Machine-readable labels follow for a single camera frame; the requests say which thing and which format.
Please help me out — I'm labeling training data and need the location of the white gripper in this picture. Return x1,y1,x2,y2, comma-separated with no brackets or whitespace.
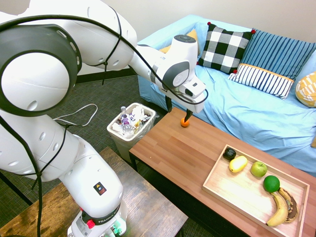
161,76,207,122

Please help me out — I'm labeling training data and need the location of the light wooden tray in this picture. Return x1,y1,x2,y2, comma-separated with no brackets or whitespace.
201,144,311,237

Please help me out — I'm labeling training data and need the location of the reddish wooden coffee table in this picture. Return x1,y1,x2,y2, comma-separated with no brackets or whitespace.
128,106,316,237

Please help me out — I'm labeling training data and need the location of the clear plastic water bottle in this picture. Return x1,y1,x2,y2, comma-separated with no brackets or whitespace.
119,106,134,135

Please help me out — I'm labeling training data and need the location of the dark avocado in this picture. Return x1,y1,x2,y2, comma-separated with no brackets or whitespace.
223,147,237,160

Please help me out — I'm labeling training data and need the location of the light blue sofa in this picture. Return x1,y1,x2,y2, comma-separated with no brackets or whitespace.
137,14,316,177

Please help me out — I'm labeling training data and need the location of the white trash bin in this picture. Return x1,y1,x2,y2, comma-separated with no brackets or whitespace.
106,102,158,163

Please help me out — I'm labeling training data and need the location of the black white checkered pillow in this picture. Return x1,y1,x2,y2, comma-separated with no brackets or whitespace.
197,21,256,74

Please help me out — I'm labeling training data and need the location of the plain mustard pillow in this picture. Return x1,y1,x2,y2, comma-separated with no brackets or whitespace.
158,29,199,54

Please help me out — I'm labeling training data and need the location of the yellow lemon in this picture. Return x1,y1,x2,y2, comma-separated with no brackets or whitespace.
228,155,248,173

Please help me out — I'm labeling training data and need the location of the white navy striped pillow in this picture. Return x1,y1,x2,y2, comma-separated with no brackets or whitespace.
227,63,295,100

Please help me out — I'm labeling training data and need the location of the green apple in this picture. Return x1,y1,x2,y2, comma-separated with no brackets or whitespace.
250,161,268,178

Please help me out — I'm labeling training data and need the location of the rustic dark wood table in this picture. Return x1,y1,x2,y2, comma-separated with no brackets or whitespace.
0,147,190,237

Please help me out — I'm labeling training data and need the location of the blue striped pillow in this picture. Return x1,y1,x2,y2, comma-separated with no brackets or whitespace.
240,29,316,81

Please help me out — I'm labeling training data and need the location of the dark green lime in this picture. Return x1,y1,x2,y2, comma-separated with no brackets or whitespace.
263,175,281,193

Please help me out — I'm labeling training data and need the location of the yellow patterned bolster pillow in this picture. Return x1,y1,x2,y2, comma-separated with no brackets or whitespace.
295,71,316,108

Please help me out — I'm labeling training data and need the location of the yellow banana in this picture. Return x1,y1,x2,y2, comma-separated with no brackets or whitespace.
265,191,289,227

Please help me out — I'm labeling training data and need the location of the brown spotted banana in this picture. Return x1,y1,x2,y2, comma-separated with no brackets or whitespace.
278,187,299,224

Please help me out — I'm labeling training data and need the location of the white floor cable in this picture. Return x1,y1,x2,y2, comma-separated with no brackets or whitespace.
53,103,99,128

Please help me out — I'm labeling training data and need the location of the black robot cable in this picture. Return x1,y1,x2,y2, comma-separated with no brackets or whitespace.
0,4,209,237

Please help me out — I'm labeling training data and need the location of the black camera tripod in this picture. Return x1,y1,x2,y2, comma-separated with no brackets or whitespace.
0,171,33,206

